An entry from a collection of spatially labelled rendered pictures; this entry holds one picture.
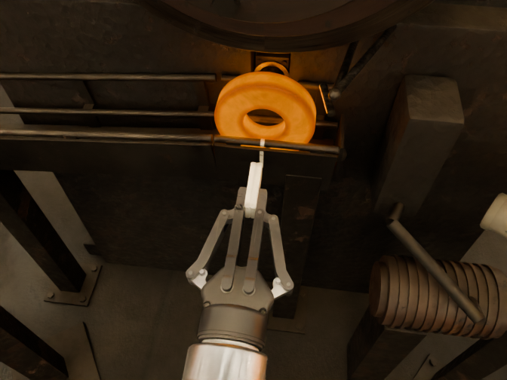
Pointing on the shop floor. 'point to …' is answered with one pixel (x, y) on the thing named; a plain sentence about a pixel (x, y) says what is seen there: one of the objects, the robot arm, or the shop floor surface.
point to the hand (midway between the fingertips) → (253, 190)
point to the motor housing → (420, 311)
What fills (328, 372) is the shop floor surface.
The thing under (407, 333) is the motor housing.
